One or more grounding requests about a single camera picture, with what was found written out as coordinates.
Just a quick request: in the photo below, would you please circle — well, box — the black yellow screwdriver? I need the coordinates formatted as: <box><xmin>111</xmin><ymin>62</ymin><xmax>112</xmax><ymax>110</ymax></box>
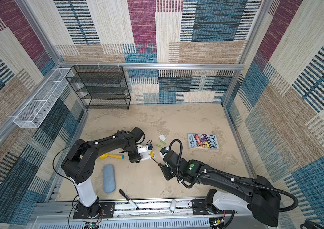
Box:
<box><xmin>151</xmin><ymin>157</ymin><xmax>165</xmax><ymax>169</ymax></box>

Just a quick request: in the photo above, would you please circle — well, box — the white air conditioner remote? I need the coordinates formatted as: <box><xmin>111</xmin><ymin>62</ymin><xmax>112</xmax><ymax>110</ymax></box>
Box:
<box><xmin>140</xmin><ymin>150</ymin><xmax>154</xmax><ymax>162</ymax></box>

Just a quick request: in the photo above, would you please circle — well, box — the white battery cover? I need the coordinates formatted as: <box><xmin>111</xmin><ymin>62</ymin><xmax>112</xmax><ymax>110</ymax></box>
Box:
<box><xmin>159</xmin><ymin>135</ymin><xmax>166</xmax><ymax>141</ymax></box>

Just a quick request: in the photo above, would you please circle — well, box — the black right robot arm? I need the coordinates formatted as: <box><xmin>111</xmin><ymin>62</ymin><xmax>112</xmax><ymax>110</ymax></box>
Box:
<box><xmin>160</xmin><ymin>148</ymin><xmax>281</xmax><ymax>227</ymax></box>

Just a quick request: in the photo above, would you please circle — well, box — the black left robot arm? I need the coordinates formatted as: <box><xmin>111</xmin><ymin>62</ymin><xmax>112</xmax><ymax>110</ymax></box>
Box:
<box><xmin>61</xmin><ymin>127</ymin><xmax>152</xmax><ymax>219</ymax></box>

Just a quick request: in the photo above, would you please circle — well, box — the yellow scraper with blue tip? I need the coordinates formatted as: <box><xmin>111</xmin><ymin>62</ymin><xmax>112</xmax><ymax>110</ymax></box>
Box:
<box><xmin>99</xmin><ymin>153</ymin><xmax>124</xmax><ymax>159</ymax></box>

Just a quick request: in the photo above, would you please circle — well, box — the blue grey glasses case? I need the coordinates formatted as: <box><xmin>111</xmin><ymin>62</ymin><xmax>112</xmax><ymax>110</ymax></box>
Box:
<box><xmin>103</xmin><ymin>164</ymin><xmax>116</xmax><ymax>194</ymax></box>

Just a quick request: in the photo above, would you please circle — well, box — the colourful magazine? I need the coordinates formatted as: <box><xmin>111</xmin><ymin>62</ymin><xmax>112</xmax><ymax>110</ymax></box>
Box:
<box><xmin>187</xmin><ymin>133</ymin><xmax>219</xmax><ymax>150</ymax></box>

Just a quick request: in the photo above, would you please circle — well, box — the black marker pen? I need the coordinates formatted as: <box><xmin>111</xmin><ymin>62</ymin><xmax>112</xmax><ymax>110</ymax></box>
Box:
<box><xmin>119</xmin><ymin>189</ymin><xmax>139</xmax><ymax>210</ymax></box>

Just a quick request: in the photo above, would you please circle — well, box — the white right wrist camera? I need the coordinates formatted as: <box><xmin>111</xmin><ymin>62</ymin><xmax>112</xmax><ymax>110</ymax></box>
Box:
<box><xmin>159</xmin><ymin>147</ymin><xmax>169</xmax><ymax>159</ymax></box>

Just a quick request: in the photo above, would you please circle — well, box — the white cylinder on rail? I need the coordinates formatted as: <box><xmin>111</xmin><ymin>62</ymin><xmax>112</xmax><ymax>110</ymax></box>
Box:
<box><xmin>169</xmin><ymin>199</ymin><xmax>177</xmax><ymax>214</ymax></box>

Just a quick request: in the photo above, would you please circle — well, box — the aluminium front rail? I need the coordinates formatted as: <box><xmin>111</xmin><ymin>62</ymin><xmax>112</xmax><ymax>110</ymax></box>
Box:
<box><xmin>30</xmin><ymin>196</ymin><xmax>252</xmax><ymax>222</ymax></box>

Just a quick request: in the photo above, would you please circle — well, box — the black corrugated cable conduit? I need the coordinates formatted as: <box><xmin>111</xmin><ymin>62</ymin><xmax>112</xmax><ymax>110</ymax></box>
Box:
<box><xmin>167</xmin><ymin>139</ymin><xmax>299</xmax><ymax>213</ymax></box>

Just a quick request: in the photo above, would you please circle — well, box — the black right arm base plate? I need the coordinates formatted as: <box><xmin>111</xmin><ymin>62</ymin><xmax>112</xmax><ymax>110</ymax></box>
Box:
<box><xmin>188</xmin><ymin>199</ymin><xmax>225</xmax><ymax>215</ymax></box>

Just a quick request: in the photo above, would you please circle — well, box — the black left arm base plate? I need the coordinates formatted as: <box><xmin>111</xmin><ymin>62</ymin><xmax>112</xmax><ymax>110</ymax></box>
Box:
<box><xmin>72</xmin><ymin>202</ymin><xmax>115</xmax><ymax>219</ymax></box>

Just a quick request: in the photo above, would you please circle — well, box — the black wire mesh shelf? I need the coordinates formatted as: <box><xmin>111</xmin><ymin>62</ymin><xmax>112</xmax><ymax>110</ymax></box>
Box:
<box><xmin>65</xmin><ymin>65</ymin><xmax>131</xmax><ymax>109</ymax></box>

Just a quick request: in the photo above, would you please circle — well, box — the white wire mesh basket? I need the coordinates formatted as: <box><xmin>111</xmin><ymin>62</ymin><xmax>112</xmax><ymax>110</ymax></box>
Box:
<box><xmin>13</xmin><ymin>68</ymin><xmax>70</xmax><ymax>128</ymax></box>

